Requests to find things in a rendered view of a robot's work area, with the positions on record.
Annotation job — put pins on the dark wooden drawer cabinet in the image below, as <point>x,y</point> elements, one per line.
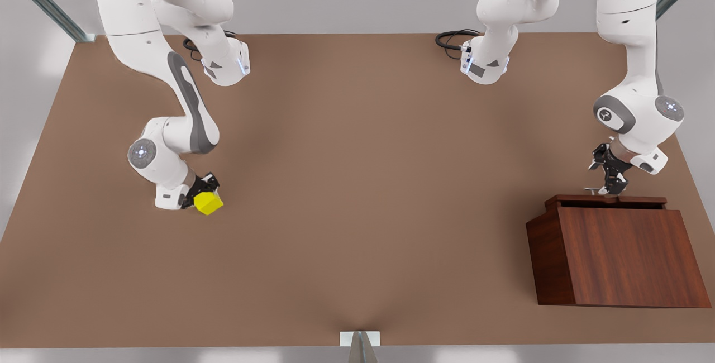
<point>625,257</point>

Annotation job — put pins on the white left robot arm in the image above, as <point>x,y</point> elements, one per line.
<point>631,72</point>

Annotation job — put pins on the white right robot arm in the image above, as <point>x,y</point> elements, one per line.
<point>190,100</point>

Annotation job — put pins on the yellow cube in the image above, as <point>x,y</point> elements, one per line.
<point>208,202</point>

